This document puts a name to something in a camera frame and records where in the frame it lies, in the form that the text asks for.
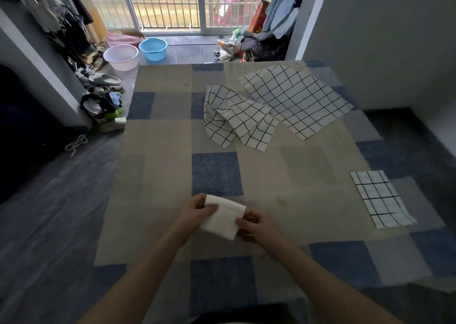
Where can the blue beige patchwork tablecloth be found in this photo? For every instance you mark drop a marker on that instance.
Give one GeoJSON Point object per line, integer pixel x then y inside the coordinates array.
{"type": "Point", "coordinates": [156, 163]}

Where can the metal security grille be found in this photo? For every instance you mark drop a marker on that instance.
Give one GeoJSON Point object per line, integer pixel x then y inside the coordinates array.
{"type": "Point", "coordinates": [164, 6]}

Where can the person's left forearm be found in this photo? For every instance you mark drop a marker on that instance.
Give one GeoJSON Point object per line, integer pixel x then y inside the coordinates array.
{"type": "Point", "coordinates": [135, 284]}

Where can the small colourful clothes heap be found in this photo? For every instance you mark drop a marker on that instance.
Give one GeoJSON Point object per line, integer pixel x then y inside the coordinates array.
{"type": "Point", "coordinates": [99, 104]}

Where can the blue plastic basin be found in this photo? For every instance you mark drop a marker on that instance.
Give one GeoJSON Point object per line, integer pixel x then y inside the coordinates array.
{"type": "Point", "coordinates": [153, 50]}

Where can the pile of shoes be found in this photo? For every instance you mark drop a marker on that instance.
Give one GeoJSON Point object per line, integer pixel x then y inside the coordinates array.
{"type": "Point", "coordinates": [91, 60]}

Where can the pale pink plastic basin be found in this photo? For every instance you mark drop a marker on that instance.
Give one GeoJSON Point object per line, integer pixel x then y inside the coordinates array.
{"type": "Point", "coordinates": [121, 58]}

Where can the plain white cloth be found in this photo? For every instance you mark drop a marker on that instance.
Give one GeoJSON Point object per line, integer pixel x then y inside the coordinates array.
{"type": "Point", "coordinates": [222, 216]}

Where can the blue-grey hanging garment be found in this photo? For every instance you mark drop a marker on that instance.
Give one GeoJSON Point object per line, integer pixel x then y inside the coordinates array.
{"type": "Point", "coordinates": [283, 10]}

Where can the person's right forearm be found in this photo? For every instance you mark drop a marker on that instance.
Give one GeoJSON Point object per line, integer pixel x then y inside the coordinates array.
{"type": "Point", "coordinates": [335, 291]}

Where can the person's right hand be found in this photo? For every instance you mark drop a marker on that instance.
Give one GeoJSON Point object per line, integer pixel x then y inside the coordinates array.
{"type": "Point", "coordinates": [265, 234]}

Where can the red orange paper bag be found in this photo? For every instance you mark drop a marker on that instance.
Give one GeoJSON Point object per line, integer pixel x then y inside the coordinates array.
{"type": "Point", "coordinates": [259, 17]}

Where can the pink red vehicle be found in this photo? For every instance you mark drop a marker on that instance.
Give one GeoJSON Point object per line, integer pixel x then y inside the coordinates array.
{"type": "Point", "coordinates": [231, 4]}

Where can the white black-grid cloth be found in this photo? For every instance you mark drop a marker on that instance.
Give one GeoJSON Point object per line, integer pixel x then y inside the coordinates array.
{"type": "Point", "coordinates": [381, 200]}
{"type": "Point", "coordinates": [295, 99]}
{"type": "Point", "coordinates": [242, 120]}

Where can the green plastic bottle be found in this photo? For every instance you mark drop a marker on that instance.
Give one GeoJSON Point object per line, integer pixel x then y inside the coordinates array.
{"type": "Point", "coordinates": [237, 33]}

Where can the black luggage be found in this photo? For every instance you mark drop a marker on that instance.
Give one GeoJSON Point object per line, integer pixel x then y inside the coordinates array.
{"type": "Point", "coordinates": [21, 127]}

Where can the person's left hand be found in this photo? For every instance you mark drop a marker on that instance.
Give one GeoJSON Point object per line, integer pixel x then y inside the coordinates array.
{"type": "Point", "coordinates": [194, 218]}

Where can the glass sliding door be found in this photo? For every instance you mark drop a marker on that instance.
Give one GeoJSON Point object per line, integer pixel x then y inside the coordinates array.
{"type": "Point", "coordinates": [200, 6]}

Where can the beige curtain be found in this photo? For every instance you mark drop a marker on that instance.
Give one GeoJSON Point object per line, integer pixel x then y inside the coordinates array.
{"type": "Point", "coordinates": [92, 17]}

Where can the bright pink plastic basin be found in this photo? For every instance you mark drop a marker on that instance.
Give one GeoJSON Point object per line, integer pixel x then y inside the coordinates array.
{"type": "Point", "coordinates": [123, 39]}

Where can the beige slipper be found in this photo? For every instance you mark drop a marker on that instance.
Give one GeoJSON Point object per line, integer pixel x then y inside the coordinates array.
{"type": "Point", "coordinates": [105, 80]}
{"type": "Point", "coordinates": [113, 125]}

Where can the dark clothes heap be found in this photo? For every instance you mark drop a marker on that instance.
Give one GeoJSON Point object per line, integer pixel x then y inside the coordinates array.
{"type": "Point", "coordinates": [263, 47]}

